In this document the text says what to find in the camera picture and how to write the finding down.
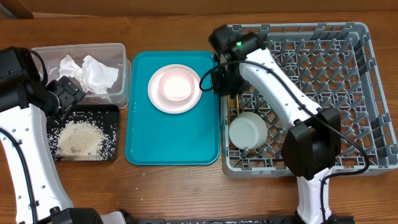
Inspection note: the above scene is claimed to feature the clear plastic bin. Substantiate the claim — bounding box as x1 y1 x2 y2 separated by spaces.
33 43 131 109

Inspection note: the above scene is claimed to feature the white bowl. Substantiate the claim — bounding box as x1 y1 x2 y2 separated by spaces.
229 112 268 149

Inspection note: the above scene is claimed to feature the grey dish rack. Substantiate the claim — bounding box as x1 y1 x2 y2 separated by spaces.
220 22 397 178

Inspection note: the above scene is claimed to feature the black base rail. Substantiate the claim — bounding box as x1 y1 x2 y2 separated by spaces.
133 215 355 224

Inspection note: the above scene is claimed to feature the black plastic tray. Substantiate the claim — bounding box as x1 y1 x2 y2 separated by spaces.
46 104 120 162

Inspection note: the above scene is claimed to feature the teal serving tray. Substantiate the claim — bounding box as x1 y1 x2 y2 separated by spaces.
125 51 220 166

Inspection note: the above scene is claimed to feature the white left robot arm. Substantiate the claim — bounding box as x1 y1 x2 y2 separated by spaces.
1 47 136 223

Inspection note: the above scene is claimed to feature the red snack wrapper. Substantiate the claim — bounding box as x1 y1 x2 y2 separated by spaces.
81 91 110 104

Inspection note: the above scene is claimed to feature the cardboard backdrop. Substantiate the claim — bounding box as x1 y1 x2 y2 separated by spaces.
1 0 397 18

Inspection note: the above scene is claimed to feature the wooden chopstick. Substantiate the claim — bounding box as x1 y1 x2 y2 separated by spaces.
236 95 240 115
227 95 231 125

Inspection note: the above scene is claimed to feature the pink small bowl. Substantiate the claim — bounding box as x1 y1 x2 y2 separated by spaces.
159 68 194 101

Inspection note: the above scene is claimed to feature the pink plate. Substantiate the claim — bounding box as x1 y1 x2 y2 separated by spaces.
148 64 202 114

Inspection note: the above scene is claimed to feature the white rice pile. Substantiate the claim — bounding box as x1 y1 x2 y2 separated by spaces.
47 113 118 161

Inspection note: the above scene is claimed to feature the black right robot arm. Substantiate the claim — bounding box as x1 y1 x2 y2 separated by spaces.
209 32 341 223

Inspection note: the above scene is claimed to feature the white napkin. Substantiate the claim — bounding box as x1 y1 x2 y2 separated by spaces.
58 55 119 95

